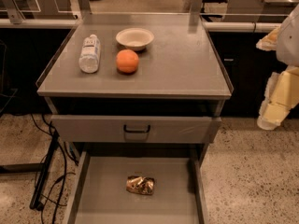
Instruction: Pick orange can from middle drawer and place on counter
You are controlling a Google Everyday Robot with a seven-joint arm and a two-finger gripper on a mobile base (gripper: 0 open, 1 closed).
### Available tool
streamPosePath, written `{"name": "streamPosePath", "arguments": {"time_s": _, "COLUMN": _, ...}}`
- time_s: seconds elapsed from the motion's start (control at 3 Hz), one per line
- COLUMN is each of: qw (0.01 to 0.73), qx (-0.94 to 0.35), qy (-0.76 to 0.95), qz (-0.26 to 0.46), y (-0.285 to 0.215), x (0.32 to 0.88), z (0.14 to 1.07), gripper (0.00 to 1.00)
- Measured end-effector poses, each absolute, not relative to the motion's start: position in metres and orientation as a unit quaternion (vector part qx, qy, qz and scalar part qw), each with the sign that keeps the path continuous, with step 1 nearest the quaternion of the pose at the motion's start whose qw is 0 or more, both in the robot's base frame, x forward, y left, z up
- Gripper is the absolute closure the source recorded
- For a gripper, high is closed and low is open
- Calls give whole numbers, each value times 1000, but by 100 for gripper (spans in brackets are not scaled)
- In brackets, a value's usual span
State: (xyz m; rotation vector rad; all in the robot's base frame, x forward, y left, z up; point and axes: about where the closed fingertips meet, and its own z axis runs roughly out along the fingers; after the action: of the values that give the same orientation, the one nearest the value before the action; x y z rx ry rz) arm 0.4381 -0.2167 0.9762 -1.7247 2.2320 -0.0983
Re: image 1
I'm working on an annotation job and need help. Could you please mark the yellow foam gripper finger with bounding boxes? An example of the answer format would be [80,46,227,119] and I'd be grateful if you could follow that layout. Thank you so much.
[256,27,280,51]
[257,66,299,131]

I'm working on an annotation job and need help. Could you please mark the crushed shiny orange can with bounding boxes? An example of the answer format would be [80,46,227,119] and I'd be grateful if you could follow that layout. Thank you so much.
[126,175,155,195]

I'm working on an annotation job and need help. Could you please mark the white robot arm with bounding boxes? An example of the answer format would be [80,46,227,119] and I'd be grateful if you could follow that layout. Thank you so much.
[256,6,299,130]

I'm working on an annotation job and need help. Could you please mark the closed grey top drawer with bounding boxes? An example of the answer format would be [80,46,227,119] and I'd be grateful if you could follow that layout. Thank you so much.
[51,115,221,144]

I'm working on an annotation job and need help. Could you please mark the grey metal drawer cabinet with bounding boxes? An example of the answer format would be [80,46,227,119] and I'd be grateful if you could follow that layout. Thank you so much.
[36,12,235,161]

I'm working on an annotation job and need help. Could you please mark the open grey middle drawer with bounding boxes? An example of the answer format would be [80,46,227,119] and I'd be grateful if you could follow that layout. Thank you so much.
[63,152,209,224]

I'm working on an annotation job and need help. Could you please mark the white paper bowl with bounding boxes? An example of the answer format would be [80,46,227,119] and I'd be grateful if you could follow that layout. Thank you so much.
[116,28,154,51]

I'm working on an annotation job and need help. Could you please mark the orange fruit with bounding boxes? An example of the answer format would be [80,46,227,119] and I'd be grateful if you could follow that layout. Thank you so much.
[116,49,139,74]

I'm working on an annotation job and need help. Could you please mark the clear plastic water bottle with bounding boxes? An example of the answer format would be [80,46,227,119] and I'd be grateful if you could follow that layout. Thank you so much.
[78,35,101,74]

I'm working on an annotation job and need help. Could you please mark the black table leg base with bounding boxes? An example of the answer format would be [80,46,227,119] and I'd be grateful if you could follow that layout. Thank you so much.
[0,133,58,211]

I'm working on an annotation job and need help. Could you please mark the white horizontal rail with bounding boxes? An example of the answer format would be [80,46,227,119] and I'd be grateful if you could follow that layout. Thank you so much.
[0,19,280,33]

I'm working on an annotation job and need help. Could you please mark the black floor cables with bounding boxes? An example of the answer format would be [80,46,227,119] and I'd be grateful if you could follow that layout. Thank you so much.
[29,113,80,224]

